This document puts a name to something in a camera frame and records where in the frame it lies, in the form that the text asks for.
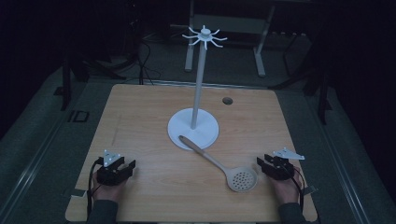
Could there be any grey metal table frame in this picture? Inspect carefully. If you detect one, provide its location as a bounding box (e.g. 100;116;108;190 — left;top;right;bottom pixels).
184;0;276;78

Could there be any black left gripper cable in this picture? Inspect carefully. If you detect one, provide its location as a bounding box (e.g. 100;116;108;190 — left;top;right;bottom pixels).
87;157;105;218

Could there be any black metal stand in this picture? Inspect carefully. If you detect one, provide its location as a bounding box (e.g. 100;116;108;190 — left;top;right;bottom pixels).
269;31;332;126
53;55;125;112

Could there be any black floor cable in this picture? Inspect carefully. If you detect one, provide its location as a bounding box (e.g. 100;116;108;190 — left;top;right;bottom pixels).
124;18;163;86

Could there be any black floor socket box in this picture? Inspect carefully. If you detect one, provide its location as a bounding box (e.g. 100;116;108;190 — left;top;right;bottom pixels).
67;109;91;123

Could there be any person's right hand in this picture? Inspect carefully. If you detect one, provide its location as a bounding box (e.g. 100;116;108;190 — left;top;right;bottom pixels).
269;173;304;205

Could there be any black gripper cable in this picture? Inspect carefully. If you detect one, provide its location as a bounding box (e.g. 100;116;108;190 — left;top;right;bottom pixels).
291;166;306;217
87;157;105;218

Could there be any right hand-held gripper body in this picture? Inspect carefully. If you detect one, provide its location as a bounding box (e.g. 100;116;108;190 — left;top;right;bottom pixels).
262;147;305;182

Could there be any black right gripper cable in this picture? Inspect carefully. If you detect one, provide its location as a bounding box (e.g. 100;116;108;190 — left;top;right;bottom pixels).
291;166;306;217

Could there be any person's left hand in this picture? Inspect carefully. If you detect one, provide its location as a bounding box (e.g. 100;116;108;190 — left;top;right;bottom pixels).
92;179;129;203

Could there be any beige slotted spoon wooden handle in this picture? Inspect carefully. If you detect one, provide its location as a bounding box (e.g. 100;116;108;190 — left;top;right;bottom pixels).
177;134;259;193

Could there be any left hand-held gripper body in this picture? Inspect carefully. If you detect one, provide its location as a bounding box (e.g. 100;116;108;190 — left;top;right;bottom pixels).
96;149;126;187

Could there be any white utensil rack stand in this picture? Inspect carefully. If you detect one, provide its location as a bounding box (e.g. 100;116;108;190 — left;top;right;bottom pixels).
167;25;229;151

